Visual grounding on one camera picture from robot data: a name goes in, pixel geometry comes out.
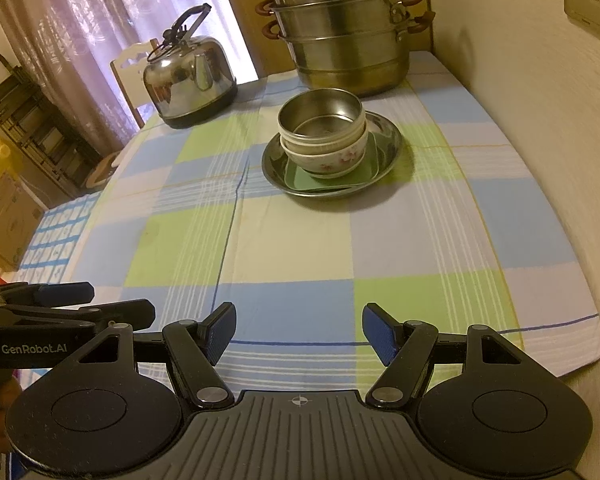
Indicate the dark folding rack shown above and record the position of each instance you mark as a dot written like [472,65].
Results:
[30,125]

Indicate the cream plastic bowl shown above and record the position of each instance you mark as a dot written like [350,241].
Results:
[305,146]

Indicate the white floral ceramic bowl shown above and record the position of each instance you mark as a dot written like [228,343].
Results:
[330,162]

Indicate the person's left hand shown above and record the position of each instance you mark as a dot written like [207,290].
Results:
[2,410]

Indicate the cardboard box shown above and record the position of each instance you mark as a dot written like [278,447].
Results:
[5,220]

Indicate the green square plate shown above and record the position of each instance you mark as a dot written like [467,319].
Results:
[300,178]

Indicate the steel kettle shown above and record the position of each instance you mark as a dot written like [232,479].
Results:
[190,75]

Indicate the pale patterned curtain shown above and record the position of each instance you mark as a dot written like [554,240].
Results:
[70,35]

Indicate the checked tablecloth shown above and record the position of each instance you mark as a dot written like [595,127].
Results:
[280,260]

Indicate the steel bowl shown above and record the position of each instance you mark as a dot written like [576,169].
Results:
[320,110]

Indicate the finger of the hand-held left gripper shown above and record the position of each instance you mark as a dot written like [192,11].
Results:
[125,312]
[65,293]

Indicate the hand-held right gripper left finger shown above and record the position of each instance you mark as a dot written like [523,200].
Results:
[220,332]

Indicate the blue white printed bedsheet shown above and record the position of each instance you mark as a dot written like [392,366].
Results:
[55,245]

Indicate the wooden chair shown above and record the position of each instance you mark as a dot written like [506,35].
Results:
[130,75]

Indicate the steel steamer pot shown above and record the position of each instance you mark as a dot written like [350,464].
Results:
[350,50]

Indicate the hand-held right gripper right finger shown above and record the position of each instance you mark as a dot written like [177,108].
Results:
[380,332]

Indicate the large steel plate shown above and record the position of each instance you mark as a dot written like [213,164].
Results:
[275,165]

